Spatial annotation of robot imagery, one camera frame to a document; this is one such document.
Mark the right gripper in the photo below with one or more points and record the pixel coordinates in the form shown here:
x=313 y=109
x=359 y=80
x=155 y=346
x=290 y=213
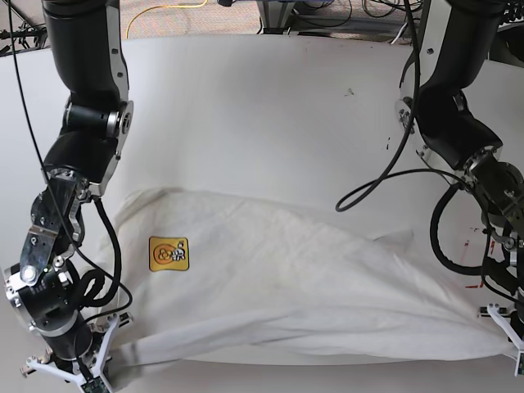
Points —
x=73 y=313

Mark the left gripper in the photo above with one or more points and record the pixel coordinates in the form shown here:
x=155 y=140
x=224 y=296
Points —
x=500 y=187

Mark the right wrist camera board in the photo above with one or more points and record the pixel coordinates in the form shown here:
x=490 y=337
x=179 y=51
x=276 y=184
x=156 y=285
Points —
x=95 y=385

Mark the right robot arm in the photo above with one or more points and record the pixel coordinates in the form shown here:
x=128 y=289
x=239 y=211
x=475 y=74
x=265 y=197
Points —
x=86 y=46

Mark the aluminium frame post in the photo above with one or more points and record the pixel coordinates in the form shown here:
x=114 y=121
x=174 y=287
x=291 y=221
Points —
x=275 y=16

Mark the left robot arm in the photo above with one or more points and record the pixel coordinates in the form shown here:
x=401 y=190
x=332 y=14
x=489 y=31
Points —
x=450 y=44

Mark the white printed T-shirt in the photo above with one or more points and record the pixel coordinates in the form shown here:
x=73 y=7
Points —
x=210 y=271

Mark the red tape rectangle marking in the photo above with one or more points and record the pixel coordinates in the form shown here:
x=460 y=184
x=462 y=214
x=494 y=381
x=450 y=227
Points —
x=473 y=249

